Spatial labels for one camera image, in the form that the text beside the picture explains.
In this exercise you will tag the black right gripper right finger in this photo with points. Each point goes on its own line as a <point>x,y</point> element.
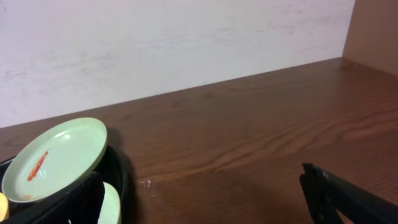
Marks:
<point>328,196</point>

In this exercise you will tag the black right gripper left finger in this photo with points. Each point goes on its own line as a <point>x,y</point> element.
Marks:
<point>79,202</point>

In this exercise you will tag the yellow plate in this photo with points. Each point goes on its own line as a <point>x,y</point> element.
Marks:
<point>4,207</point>

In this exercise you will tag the round black tray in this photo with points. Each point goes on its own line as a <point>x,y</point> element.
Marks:
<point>112,169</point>

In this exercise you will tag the green plate near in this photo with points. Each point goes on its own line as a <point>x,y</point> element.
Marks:
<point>111,207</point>

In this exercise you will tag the green plate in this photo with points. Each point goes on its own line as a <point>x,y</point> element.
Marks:
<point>111,207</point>
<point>55,159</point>

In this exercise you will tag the green plate far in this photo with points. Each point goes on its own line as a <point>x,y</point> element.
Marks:
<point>55,159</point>

